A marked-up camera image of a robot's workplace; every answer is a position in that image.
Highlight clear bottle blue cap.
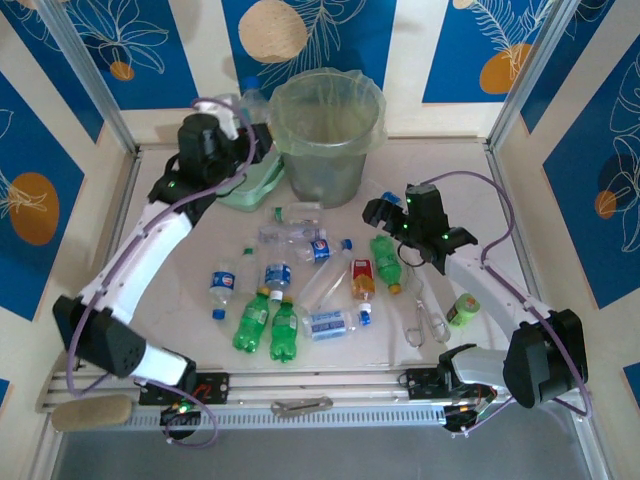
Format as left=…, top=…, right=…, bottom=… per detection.
left=238, top=76, right=272, bottom=126
left=364, top=177, right=404, bottom=207

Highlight red label bottle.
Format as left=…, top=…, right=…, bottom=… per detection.
left=348, top=257, right=378, bottom=305

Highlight wide clear bottle green ring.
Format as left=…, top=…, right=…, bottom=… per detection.
left=269, top=202, right=324, bottom=224

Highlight crushed clear bottle white cap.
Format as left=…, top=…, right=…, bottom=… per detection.
left=257, top=223, right=329, bottom=245

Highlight frosted white bottle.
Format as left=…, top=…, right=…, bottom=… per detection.
left=298, top=249, right=353, bottom=312

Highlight crushed bottle dark blue label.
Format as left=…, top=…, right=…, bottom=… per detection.
left=262, top=242, right=294, bottom=305

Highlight soda water label bottle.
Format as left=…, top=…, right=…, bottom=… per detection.
left=299, top=307, right=375, bottom=343

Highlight grey mesh waste bin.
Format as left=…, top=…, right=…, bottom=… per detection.
left=272, top=79, right=384, bottom=209

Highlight mint green zip pouch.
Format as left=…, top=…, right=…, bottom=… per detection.
left=217, top=149, right=286, bottom=211

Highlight small green cylindrical container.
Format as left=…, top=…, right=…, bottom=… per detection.
left=446, top=293, right=480, bottom=329

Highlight flat metal tool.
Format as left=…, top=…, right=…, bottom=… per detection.
left=269, top=396, right=335, bottom=416

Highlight beige sponge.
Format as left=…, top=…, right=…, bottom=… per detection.
left=51, top=393, right=135, bottom=432

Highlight black cable loop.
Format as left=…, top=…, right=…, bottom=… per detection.
left=397, top=242, right=426, bottom=269

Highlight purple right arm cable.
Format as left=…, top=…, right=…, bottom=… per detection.
left=422, top=170, right=596, bottom=439

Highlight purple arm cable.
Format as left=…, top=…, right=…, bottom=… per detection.
left=422, top=170, right=596, bottom=439
left=64, top=97, right=259, bottom=450

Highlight aluminium table side rail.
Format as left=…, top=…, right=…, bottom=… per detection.
left=484, top=139, right=551, bottom=306
left=74, top=147, right=144, bottom=374

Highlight metal wire tongs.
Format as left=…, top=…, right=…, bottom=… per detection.
left=402, top=259, right=451, bottom=347

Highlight aluminium frame post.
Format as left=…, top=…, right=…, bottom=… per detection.
left=487, top=0, right=584, bottom=151
left=34, top=0, right=139, bottom=154

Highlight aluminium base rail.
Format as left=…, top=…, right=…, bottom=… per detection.
left=37, top=369, right=596, bottom=429

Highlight small electronics board with wires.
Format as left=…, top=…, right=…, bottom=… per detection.
left=159, top=397, right=204, bottom=426
left=442, top=382, right=499, bottom=434

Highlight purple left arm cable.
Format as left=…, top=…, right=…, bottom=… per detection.
left=64, top=97, right=259, bottom=450

